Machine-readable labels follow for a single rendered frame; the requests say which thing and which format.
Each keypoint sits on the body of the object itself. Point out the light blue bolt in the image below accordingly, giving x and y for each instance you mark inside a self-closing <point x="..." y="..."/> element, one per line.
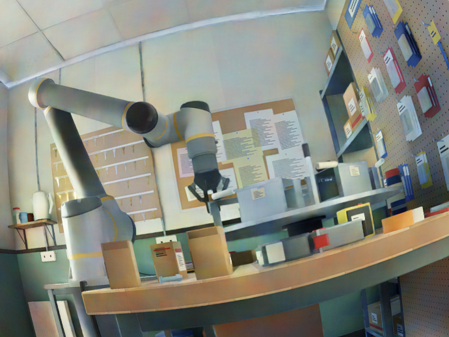
<point x="170" y="279"/>

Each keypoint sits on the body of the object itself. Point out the white kettle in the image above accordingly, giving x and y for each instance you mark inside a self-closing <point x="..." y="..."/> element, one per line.
<point x="41" y="206"/>

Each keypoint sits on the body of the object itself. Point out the tan pegboard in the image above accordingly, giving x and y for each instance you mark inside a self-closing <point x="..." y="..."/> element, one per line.
<point x="389" y="38"/>

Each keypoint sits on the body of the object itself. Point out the orange block with white end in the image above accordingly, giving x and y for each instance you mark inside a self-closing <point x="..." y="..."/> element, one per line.
<point x="398" y="222"/>

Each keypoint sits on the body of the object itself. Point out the small brown box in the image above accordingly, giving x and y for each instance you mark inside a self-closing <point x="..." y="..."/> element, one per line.
<point x="242" y="258"/>

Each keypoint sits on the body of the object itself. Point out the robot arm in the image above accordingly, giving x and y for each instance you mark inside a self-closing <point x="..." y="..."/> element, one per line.
<point x="80" y="101"/>

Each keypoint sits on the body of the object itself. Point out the yellow hanging packet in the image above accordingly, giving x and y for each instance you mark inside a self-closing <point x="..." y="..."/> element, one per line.
<point x="393" y="10"/>
<point x="435" y="33"/>
<point x="367" y="104"/>
<point x="423" y="170"/>

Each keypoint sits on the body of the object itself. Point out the grey carousel disc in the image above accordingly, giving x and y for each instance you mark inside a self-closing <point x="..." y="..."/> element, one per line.
<point x="315" y="209"/>

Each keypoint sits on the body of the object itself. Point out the blue hanging packet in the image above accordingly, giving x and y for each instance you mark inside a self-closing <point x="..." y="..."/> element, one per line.
<point x="381" y="143"/>
<point x="352" y="12"/>
<point x="372" y="21"/>
<point x="407" y="45"/>
<point x="406" y="182"/>

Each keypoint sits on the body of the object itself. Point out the cork notice board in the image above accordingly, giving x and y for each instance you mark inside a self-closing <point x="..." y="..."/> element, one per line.
<point x="259" y="140"/>

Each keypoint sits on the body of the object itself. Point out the yellow framed black box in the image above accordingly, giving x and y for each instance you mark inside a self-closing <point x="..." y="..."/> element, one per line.
<point x="356" y="217"/>

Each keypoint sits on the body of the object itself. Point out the white bottle with red cap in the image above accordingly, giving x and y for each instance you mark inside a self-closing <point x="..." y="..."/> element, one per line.
<point x="16" y="215"/>

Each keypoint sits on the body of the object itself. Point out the white hanging packet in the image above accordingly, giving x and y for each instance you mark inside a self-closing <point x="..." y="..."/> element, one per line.
<point x="378" y="86"/>
<point x="444" y="163"/>
<point x="409" y="119"/>

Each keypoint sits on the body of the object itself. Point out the small cardboard box with label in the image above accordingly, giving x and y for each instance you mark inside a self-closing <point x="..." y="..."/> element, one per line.
<point x="348" y="129"/>

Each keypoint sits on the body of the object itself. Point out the red and blue tape rolls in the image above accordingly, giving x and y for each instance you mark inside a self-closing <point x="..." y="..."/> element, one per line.
<point x="393" y="177"/>

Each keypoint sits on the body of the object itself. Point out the grey shelf unit with boxes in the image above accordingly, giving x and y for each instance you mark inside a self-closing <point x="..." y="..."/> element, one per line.
<point x="384" y="312"/>

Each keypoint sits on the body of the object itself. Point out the red hanging packet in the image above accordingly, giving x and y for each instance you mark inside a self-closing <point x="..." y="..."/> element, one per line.
<point x="394" y="70"/>
<point x="427" y="96"/>
<point x="365" y="45"/>

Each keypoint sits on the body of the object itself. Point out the leaning wooden boards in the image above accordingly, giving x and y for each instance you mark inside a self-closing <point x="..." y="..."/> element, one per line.
<point x="45" y="319"/>

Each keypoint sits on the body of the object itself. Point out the red flat box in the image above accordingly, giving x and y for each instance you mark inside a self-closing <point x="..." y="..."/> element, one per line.
<point x="436" y="212"/>

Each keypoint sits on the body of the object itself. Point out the plain cardboard box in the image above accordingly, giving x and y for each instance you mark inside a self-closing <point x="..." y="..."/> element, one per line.
<point x="121" y="264"/>
<point x="208" y="254"/>

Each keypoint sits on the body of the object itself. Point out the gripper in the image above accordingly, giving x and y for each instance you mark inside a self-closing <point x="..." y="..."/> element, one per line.
<point x="203" y="157"/>

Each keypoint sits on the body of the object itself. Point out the grey lock block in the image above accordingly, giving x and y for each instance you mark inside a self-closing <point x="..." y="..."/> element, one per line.
<point x="343" y="235"/>

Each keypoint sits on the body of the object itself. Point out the red lock knob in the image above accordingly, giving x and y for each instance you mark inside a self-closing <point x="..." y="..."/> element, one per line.
<point x="321" y="242"/>

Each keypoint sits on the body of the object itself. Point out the blue and white box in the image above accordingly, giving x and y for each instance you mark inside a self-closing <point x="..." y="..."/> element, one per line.
<point x="398" y="206"/>

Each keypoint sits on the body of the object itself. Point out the grey bin with label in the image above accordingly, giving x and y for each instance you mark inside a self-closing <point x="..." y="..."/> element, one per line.
<point x="259" y="203"/>
<point x="345" y="182"/>

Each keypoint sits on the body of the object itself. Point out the blue grey shelf unit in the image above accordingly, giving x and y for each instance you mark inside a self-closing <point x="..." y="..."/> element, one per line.
<point x="345" y="143"/>

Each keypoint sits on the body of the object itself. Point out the tan key hook board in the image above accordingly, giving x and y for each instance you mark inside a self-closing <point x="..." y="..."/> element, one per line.
<point x="119" y="168"/>

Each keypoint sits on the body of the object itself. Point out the white wall socket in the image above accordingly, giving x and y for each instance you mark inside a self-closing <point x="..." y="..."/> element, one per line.
<point x="166" y="239"/>
<point x="48" y="256"/>

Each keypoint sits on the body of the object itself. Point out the small wooden wall shelf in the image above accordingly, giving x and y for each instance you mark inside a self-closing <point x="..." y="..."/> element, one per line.
<point x="33" y="226"/>

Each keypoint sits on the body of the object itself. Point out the blue cup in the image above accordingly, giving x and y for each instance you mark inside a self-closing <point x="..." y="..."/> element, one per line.
<point x="23" y="217"/>

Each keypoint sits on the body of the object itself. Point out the cardboard box with red stripe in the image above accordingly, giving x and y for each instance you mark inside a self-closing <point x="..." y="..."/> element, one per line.
<point x="352" y="103"/>

